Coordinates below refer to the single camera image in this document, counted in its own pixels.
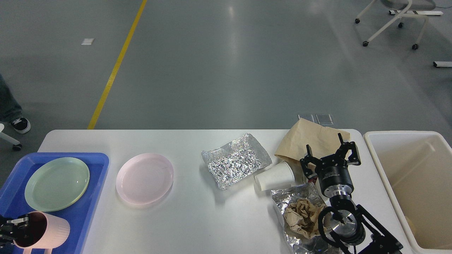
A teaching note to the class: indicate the pink ribbed mug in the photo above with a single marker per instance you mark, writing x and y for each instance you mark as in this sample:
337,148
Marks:
44,231

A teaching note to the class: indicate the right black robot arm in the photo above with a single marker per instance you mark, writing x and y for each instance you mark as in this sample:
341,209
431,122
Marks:
343,223

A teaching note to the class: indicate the white chair base left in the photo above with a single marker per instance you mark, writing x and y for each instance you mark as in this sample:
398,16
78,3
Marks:
16,145

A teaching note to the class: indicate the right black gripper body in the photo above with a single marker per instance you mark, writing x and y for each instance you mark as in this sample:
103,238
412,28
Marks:
334,180

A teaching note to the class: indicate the crumpled brown paper ball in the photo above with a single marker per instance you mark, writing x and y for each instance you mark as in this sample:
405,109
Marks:
302,217

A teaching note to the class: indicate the aluminium foil tray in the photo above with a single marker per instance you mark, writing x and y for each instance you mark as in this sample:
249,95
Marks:
236,160

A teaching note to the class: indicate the beige plastic bin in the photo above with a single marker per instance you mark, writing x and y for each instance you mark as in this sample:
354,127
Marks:
416,170

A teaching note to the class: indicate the pink plate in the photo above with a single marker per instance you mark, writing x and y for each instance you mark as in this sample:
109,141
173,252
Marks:
144,179

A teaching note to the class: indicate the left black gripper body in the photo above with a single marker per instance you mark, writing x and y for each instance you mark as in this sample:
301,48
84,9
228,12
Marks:
3,234

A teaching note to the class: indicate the blue plastic tray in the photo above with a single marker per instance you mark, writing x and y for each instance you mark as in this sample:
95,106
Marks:
79,215

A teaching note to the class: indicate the light green plate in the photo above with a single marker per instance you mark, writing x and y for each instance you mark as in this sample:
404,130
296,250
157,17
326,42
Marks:
57,184

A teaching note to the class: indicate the flat crumpled foil sheet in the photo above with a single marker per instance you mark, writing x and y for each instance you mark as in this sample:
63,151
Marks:
297,243

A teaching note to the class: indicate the white bar on floor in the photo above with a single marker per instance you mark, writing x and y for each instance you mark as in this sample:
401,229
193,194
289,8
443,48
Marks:
442,64

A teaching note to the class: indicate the white paper cup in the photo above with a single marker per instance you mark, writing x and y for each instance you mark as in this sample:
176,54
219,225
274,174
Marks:
278,176

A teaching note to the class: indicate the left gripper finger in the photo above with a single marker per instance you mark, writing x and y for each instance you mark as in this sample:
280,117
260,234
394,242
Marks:
16,228

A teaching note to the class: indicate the brown paper bag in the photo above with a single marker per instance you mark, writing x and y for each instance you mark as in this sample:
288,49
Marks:
323,141

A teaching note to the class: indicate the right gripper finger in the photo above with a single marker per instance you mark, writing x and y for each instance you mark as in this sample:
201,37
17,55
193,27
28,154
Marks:
309,164
347,154

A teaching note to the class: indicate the white rolling chair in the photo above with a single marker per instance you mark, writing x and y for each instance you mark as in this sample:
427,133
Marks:
413,9

